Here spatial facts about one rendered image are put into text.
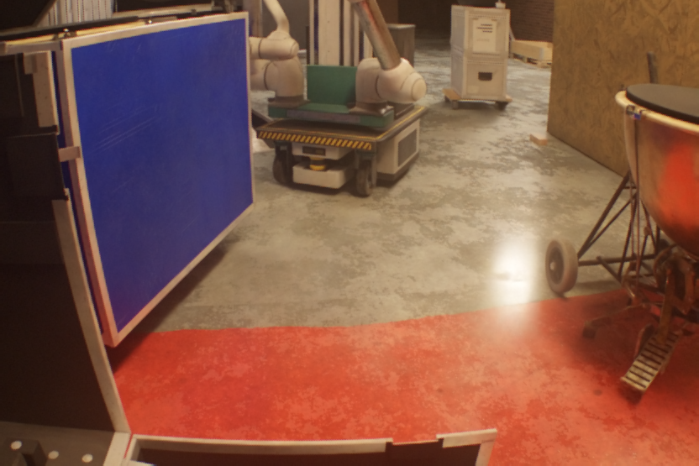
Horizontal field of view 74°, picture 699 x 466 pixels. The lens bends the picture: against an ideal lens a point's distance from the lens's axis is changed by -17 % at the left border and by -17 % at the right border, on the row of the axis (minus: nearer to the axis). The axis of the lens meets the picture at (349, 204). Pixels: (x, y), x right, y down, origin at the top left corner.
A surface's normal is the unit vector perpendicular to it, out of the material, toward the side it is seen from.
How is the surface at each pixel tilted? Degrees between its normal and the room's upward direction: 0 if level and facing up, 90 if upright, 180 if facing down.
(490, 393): 0
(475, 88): 90
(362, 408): 0
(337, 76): 90
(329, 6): 90
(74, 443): 0
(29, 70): 90
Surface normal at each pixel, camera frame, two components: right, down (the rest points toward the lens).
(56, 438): 0.00, -0.93
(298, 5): 0.61, 0.29
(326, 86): -0.40, 0.34
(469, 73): 0.01, 0.37
